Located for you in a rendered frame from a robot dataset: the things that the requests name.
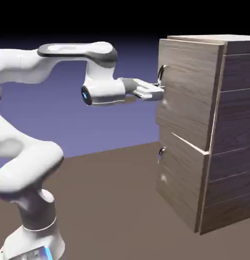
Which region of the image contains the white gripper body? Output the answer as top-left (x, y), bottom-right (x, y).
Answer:
top-left (132, 78), bottom-right (165, 102)

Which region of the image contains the small wooden cabinet door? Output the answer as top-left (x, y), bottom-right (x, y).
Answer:
top-left (155, 123), bottom-right (210, 234)

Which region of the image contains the large wooden cabinet door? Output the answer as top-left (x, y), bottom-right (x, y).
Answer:
top-left (155, 38), bottom-right (225, 152)

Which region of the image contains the light wood cabinet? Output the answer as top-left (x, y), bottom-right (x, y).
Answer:
top-left (155, 35), bottom-right (250, 236)

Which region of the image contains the curved metal door handle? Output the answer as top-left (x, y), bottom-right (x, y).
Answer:
top-left (157, 147), bottom-right (166, 165)
top-left (157, 64), bottom-right (168, 86)

